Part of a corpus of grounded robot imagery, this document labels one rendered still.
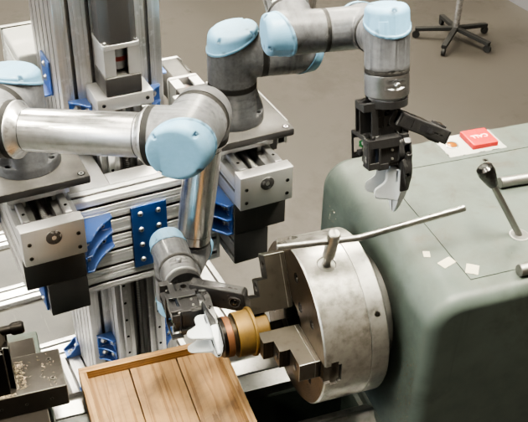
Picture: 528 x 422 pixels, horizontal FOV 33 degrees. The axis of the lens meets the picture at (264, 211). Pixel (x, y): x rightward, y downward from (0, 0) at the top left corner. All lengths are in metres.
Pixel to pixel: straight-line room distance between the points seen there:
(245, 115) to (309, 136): 2.28
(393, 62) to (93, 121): 0.58
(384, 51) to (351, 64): 3.60
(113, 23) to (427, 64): 3.32
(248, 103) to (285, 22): 0.60
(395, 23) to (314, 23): 0.15
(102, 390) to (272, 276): 0.44
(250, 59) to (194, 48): 3.16
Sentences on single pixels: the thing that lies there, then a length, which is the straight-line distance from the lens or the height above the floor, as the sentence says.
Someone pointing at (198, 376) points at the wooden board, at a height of 0.89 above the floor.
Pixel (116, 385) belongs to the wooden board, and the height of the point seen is 0.88.
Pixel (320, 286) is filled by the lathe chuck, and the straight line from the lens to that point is 1.57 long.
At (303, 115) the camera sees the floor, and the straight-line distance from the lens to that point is 4.54.
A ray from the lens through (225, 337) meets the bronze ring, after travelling 1.64.
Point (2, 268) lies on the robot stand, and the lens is 3.31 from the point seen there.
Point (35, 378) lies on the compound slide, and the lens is 1.73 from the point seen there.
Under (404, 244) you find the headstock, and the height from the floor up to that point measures 1.25.
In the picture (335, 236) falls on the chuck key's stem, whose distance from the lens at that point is 1.53.
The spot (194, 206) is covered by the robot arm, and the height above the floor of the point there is 1.15.
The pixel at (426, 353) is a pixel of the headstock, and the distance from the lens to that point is 1.59.
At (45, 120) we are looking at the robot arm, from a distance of 1.76.
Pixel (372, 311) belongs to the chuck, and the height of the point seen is 1.18.
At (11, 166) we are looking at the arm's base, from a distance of 1.99.
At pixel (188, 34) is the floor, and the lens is 5.38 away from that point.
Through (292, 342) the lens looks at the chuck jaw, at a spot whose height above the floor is 1.10.
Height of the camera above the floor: 2.24
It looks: 36 degrees down
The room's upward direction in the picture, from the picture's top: 1 degrees clockwise
